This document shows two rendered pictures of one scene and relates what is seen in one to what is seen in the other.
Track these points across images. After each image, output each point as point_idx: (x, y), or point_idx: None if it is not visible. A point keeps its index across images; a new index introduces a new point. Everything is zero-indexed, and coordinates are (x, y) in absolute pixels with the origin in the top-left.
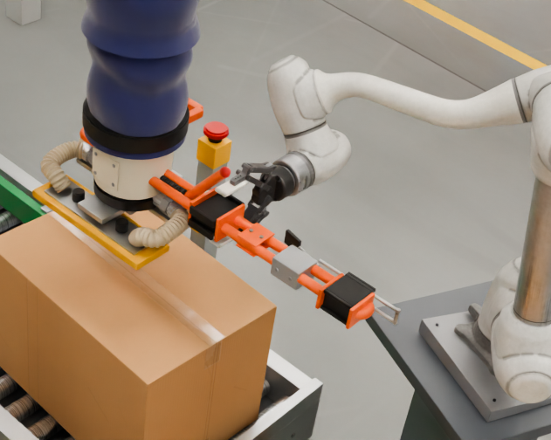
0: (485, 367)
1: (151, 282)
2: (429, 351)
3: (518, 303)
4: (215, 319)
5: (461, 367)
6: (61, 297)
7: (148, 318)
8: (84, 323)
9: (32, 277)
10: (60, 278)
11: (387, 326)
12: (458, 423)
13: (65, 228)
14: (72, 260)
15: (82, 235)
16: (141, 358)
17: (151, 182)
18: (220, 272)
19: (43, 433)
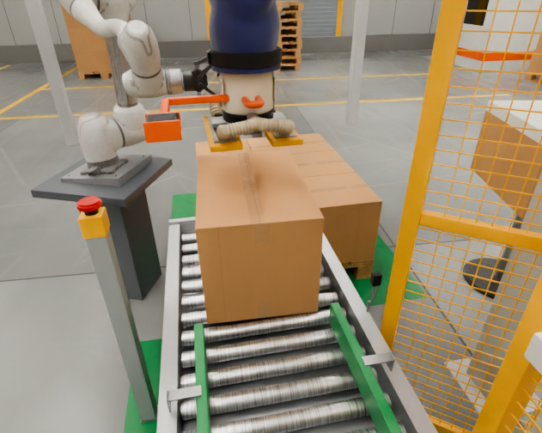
0: (125, 163)
1: (245, 175)
2: (130, 180)
3: (135, 97)
4: (234, 157)
5: (135, 164)
6: (299, 181)
7: (264, 165)
8: (297, 170)
9: (307, 192)
10: (292, 188)
11: (129, 192)
12: (161, 163)
13: (264, 210)
14: (277, 194)
15: (257, 204)
16: (283, 155)
17: None
18: (204, 170)
19: None
